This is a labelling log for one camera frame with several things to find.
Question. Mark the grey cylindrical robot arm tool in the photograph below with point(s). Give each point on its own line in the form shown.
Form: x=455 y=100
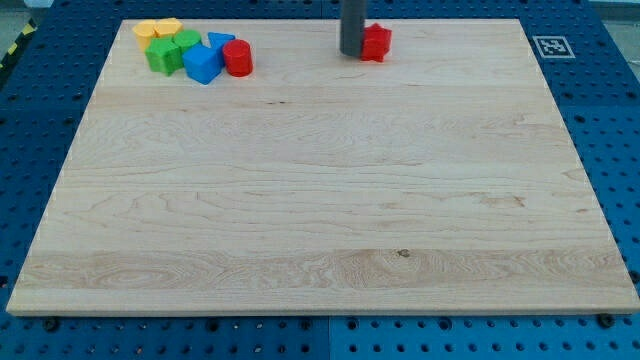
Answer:
x=352 y=22

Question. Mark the blue cube block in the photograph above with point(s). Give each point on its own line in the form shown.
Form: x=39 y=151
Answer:
x=202 y=64

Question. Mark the light wooden board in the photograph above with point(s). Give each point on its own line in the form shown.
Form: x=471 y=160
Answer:
x=441 y=181

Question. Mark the red cylinder block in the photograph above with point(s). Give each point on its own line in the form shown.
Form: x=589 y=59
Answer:
x=238 y=58

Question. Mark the red star block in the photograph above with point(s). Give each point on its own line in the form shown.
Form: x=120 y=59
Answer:
x=376 y=43

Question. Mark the blue triangle block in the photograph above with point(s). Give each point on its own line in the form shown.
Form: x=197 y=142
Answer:
x=218 y=40

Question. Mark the green cylinder block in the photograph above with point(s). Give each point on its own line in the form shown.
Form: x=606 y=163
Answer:
x=186 y=39

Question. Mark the green pentagon block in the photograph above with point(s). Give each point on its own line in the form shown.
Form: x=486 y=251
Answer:
x=164 y=56

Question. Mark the yellow hexagon block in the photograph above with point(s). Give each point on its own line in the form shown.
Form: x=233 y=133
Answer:
x=167 y=27

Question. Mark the yellow cylinder block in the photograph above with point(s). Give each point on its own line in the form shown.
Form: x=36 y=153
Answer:
x=144 y=32

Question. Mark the white fiducial marker tag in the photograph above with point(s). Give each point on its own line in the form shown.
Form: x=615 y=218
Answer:
x=553 y=47

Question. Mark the black bolt left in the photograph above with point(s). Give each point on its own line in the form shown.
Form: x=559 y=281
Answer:
x=50 y=324

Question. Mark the black bolt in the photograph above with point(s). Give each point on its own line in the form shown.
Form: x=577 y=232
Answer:
x=605 y=320
x=50 y=324

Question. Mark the black bolt right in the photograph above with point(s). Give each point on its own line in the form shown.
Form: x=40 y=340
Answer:
x=605 y=320

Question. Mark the yellow black hazard tape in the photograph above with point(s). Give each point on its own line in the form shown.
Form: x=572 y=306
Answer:
x=16 y=48

